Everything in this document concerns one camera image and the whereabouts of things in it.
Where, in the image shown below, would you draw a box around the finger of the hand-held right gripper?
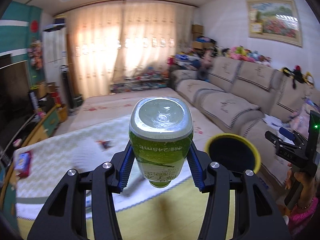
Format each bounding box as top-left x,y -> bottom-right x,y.
279,127 -> 304,145
265,131 -> 284,147

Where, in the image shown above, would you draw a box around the open cardboard box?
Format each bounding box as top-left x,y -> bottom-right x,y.
37,81 -> 62,100

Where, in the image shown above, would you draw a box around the large flat television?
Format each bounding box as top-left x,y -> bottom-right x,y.
0,60 -> 34,143

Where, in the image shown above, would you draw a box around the beaded bracelet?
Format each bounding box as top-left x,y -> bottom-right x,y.
296,196 -> 314,210

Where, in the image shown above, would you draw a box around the person's right hand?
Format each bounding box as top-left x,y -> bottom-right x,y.
286,164 -> 316,208

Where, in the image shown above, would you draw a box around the blue star-print bag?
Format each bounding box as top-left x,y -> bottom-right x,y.
175,54 -> 200,67

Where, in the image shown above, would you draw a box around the dark red flat box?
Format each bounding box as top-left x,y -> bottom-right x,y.
15,164 -> 31,178

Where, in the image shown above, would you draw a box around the green white drink bottle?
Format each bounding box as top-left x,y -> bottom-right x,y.
129,97 -> 194,188

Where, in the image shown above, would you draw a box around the dark snack wrapper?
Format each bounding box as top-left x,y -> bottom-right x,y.
96,139 -> 113,151

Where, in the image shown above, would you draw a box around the black bin yellow rim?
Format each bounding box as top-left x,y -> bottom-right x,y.
204,133 -> 262,174

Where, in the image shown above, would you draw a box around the blue printed box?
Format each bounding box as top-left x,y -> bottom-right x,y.
19,152 -> 33,167

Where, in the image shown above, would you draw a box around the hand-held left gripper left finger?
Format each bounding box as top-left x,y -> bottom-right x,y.
27,140 -> 135,240

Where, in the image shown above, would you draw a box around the black white cylinder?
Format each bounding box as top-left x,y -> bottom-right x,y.
28,90 -> 39,112

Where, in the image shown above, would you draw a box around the beige embroidered curtain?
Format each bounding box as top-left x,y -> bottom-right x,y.
66,1 -> 125,98
110,0 -> 195,85

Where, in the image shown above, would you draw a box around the beige sofa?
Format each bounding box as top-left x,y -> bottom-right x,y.
170,55 -> 320,188

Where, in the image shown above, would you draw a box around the yellow black toy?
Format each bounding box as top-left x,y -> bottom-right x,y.
281,65 -> 314,89

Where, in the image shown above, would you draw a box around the hanging artificial flowers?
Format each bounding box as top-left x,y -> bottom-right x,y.
27,40 -> 44,70

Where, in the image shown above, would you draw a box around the green yellow TV cabinet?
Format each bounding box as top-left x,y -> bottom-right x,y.
0,104 -> 63,188

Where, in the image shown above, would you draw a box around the yellow green printed tablecloth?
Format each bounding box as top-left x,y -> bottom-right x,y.
10,115 -> 240,240

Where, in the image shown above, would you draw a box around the cluttered glass coffee table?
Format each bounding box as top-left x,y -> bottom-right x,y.
110,72 -> 170,93

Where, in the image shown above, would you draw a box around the plastic bag with papers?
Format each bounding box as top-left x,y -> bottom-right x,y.
265,97 -> 320,143

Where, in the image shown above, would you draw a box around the pile of plush toys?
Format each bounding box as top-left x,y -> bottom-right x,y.
217,45 -> 273,67

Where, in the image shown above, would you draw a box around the white standing air conditioner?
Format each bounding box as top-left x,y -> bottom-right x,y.
41,24 -> 68,100

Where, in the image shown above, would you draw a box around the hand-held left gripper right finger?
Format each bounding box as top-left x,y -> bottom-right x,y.
186,142 -> 292,240

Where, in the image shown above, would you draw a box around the framed landscape painting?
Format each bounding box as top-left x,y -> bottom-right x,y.
246,0 -> 303,47

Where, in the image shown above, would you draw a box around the person's right forearm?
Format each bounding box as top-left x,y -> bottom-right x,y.
285,197 -> 320,239

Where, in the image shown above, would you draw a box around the black tower fan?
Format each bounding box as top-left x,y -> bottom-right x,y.
59,65 -> 75,117

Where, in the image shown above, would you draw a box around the black round cushion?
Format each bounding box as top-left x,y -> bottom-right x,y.
196,67 -> 209,80

